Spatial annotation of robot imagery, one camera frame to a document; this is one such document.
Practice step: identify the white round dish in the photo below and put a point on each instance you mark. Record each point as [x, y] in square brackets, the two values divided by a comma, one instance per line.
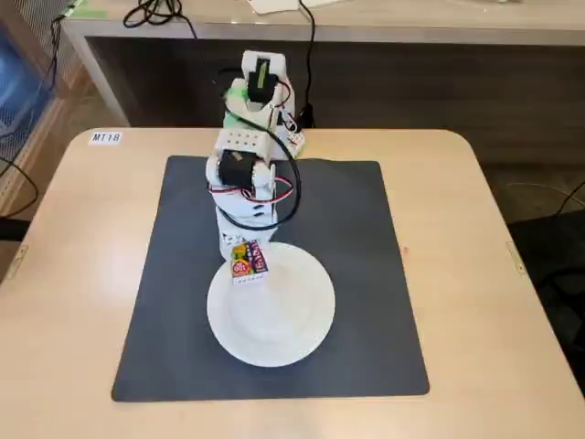
[274, 320]

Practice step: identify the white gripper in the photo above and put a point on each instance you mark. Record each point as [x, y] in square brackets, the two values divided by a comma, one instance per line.
[239, 234]

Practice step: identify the colourful small juice box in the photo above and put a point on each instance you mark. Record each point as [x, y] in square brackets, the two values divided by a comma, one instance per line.
[247, 265]

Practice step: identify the white MT18 label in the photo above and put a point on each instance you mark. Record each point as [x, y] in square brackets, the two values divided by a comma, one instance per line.
[105, 137]

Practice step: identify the white paper sheet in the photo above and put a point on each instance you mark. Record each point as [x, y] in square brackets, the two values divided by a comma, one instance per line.
[274, 4]

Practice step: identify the metal table latch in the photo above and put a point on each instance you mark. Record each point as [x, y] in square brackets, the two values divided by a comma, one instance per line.
[516, 258]

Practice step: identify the blue plastic bin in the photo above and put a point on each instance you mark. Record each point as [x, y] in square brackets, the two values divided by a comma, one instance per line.
[18, 82]

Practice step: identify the green tape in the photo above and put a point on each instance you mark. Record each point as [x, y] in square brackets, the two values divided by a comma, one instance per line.
[91, 13]

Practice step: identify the grey metal mesh panel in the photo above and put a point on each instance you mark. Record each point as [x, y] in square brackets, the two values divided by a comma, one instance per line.
[27, 18]

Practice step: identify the dark grey mat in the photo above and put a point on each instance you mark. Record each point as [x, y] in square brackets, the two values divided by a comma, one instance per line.
[365, 320]

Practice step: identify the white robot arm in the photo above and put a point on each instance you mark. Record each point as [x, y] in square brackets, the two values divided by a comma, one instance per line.
[249, 142]

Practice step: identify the beige grey desk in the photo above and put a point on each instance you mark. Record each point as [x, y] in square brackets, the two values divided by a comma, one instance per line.
[411, 27]

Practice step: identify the black office chair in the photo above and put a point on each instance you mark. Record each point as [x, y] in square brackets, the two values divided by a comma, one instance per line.
[557, 283]

